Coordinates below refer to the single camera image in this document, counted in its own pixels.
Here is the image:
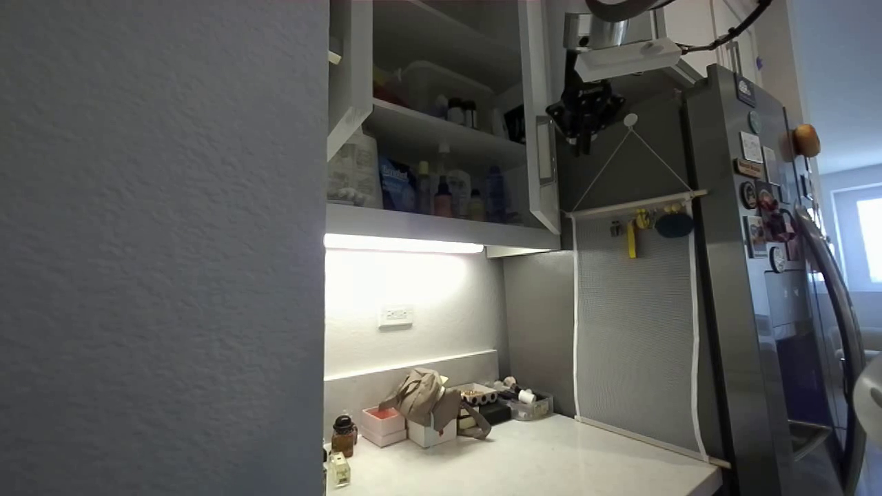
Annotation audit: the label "white hanging key rack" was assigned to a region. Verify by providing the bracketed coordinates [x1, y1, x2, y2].
[563, 110, 711, 227]

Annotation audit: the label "red fridge magnet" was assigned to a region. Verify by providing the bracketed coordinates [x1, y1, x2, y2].
[752, 205, 806, 274]

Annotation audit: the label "grey cabinet above fridge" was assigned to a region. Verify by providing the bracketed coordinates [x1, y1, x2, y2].
[548, 0, 767, 145]

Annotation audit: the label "stainless steel refrigerator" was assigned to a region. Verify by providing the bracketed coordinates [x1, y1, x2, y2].
[684, 63, 875, 496]

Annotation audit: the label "beige cloth bag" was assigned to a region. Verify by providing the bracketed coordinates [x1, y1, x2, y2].
[378, 366, 496, 445]

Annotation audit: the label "small grey tray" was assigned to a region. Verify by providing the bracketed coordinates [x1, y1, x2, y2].
[508, 386, 556, 426]

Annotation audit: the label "small pale jar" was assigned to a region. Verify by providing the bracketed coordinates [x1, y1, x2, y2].
[326, 452, 355, 492]

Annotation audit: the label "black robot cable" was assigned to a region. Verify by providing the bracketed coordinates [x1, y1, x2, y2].
[679, 0, 775, 59]

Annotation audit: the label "under-cabinet light strip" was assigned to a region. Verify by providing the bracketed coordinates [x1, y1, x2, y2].
[323, 229, 487, 260]

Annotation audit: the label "round black fridge magnet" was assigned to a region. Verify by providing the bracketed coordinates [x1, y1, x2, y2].
[731, 76, 760, 110]

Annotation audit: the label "chrome cabinet door handle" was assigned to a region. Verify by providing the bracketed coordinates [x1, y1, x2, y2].
[536, 116, 556, 186]

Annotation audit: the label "white wall cabinet body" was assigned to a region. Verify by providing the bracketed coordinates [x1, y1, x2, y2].
[326, 0, 566, 255]

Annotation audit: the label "yellow key tag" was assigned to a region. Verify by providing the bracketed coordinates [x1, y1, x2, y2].
[620, 212, 643, 266]

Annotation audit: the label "small cardboard box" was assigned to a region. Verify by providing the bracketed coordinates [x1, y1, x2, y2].
[358, 402, 412, 452]

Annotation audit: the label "clear storage container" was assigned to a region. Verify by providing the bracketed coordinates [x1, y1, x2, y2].
[396, 59, 500, 124]

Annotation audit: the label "white hanging cord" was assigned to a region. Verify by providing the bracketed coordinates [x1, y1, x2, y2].
[566, 212, 717, 466]

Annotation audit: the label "white wall outlet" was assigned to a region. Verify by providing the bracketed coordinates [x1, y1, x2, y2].
[374, 306, 417, 331]

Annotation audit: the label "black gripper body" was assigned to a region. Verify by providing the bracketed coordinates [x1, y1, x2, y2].
[547, 76, 632, 140]

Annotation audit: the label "dark curved fridge handle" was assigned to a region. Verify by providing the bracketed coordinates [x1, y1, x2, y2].
[793, 208, 875, 496]

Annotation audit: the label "round orange fridge magnet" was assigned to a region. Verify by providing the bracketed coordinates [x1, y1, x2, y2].
[791, 123, 825, 161]

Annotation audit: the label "blue bag in cabinet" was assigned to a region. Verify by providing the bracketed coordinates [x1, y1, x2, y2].
[378, 161, 418, 216]

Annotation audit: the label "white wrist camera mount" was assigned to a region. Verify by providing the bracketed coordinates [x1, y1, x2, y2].
[574, 40, 709, 89]

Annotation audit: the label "dark blue pouch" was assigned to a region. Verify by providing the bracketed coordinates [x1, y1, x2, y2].
[654, 208, 700, 244]

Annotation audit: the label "small white container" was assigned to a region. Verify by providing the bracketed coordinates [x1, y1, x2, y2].
[406, 417, 460, 452]

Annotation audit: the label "bright window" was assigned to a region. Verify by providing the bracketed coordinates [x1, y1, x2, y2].
[830, 182, 882, 298]

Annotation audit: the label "white paper package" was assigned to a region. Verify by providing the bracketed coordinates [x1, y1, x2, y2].
[329, 127, 385, 211]

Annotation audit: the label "dark jars on shelf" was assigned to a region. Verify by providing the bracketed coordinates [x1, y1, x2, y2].
[445, 98, 483, 131]

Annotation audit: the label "small dark brown bottle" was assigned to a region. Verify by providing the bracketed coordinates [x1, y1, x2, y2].
[329, 413, 361, 461]

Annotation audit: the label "clear plastic bottle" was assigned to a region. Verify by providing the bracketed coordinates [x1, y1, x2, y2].
[438, 145, 476, 224]

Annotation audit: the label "poker chip fridge magnet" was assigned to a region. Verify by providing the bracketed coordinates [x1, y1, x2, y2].
[738, 178, 764, 212]

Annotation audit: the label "city poster fridge magnet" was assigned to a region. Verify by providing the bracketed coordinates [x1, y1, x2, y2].
[735, 131, 767, 168]

